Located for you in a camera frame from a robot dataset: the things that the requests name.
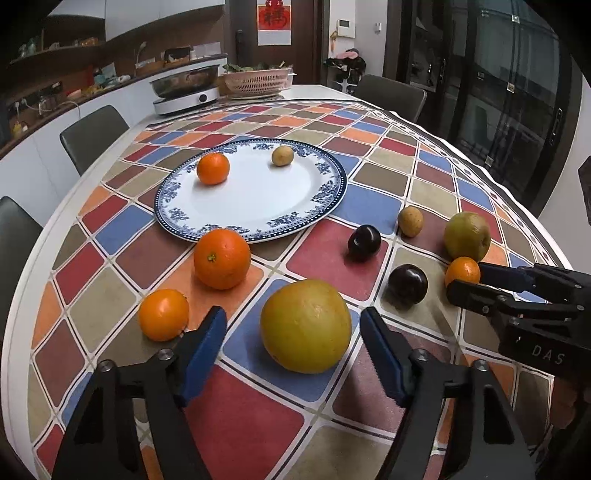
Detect large yellow pear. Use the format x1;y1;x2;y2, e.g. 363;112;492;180
260;279;352;374

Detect pink woven basket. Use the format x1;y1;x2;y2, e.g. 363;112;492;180
217;68;296;99

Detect blue patterned white plate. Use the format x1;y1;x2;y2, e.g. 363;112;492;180
154;138;348;244

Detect brown kiwi fruit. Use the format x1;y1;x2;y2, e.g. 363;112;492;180
270;144;295;167
397;206;424;238

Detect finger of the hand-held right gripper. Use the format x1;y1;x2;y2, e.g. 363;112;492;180
446;279;570;333
479;262;591;305

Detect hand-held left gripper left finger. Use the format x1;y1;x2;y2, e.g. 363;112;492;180
51;305;228;480

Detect small orange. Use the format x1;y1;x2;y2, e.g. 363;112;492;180
444;257;482;289

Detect white sideboard cabinet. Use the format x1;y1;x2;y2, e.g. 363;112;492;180
0;53;229;162

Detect colourful checkered tablecloth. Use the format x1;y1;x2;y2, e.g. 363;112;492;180
25;99;561;480

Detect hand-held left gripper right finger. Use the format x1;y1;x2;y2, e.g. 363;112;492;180
360;307;539;480

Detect red and white wall poster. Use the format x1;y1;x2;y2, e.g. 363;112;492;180
257;0;293;46

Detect glass sliding door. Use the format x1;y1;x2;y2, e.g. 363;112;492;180
397;0;573;208

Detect steel cooking pot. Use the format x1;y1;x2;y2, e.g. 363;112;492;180
148;63;221;99

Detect white induction cooker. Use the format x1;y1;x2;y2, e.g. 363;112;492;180
152;85;221;116

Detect grey dining chair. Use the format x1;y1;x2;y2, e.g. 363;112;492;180
59;104;130;176
353;74;428;123
0;196;44;333

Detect leafy green vegetables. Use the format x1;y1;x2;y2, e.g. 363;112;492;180
224;62;291;73

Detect green-brown pear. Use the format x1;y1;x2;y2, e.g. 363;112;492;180
444;212;491;262

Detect dark purple plum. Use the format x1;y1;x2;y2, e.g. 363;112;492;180
388;264;428;305
347;224;382;261

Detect large orange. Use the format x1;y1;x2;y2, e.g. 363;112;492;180
193;228;252;291

